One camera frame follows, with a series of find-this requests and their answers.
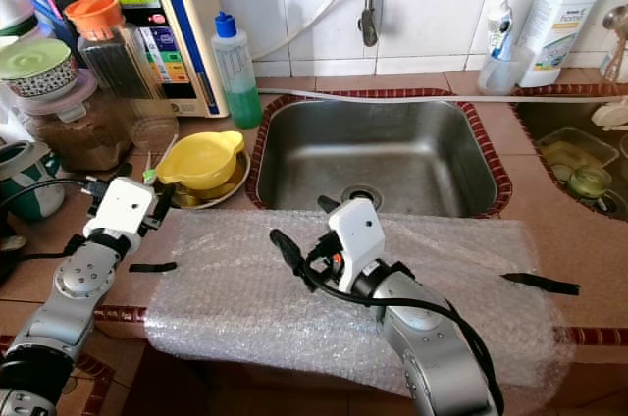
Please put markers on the white detergent bottle yellow cap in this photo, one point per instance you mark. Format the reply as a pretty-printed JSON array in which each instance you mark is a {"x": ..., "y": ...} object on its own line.
[{"x": 559, "y": 28}]

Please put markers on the chrome faucet with utensils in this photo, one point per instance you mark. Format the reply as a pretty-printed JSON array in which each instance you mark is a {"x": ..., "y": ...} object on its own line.
[{"x": 616, "y": 43}]

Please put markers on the glass jar pink lid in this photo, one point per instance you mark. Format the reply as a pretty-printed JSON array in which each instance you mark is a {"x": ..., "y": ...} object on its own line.
[{"x": 83, "y": 136}]

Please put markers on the beige water ionizer machine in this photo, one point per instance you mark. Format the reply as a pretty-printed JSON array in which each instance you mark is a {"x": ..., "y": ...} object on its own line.
[{"x": 182, "y": 4}]

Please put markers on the black kitchen appliance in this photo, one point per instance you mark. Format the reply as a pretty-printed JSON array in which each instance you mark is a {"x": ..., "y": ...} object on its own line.
[{"x": 7, "y": 249}]

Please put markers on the clear bubble wrap sheet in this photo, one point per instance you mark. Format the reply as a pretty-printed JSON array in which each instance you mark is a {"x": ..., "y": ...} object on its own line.
[{"x": 235, "y": 308}]

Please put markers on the clear plastic cup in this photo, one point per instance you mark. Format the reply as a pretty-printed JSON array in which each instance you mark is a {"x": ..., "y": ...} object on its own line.
[{"x": 500, "y": 75}]

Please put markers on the black tape strip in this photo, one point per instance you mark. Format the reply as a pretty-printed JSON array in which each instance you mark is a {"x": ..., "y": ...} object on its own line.
[
  {"x": 540, "y": 284},
  {"x": 152, "y": 266}
]

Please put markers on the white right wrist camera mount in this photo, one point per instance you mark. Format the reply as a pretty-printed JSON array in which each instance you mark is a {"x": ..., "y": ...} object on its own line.
[{"x": 356, "y": 237}]

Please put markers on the clear plastic food container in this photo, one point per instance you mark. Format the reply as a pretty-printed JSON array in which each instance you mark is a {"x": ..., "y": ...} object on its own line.
[{"x": 574, "y": 161}]

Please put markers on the green and white mug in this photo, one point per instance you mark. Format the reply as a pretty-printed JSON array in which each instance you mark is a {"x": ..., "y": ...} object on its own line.
[{"x": 31, "y": 181}]

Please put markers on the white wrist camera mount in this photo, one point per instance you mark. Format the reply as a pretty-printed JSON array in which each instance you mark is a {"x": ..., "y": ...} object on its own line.
[
  {"x": 356, "y": 237},
  {"x": 125, "y": 208}
]

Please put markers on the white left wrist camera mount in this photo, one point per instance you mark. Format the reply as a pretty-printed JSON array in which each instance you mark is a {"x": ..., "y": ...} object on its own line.
[{"x": 125, "y": 208}]

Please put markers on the green soap bottle blue cap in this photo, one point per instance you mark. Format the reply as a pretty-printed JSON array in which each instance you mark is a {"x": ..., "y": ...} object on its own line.
[{"x": 237, "y": 92}]

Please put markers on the white toothpaste tube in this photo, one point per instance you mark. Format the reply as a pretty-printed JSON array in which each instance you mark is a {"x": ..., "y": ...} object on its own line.
[{"x": 500, "y": 19}]

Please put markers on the thin white counter pipe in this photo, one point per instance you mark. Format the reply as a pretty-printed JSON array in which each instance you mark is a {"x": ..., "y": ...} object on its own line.
[{"x": 402, "y": 95}]

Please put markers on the glass jar orange lid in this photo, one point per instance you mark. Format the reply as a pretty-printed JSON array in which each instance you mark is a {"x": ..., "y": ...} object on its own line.
[{"x": 108, "y": 63}]

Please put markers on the white strainer ladle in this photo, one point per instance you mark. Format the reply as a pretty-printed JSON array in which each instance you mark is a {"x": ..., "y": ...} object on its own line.
[{"x": 610, "y": 114}]

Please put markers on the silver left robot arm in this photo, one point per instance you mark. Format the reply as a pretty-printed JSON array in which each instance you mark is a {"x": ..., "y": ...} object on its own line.
[{"x": 83, "y": 284}]

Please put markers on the shiny steel bowl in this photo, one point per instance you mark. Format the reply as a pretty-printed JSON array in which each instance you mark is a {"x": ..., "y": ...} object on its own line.
[{"x": 226, "y": 198}]

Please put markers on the yellow plastic bowl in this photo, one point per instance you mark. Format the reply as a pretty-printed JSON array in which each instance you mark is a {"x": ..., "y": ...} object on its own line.
[{"x": 201, "y": 159}]

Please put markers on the patterned bowl green lid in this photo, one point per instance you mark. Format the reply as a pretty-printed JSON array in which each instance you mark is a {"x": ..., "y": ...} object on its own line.
[{"x": 37, "y": 68}]

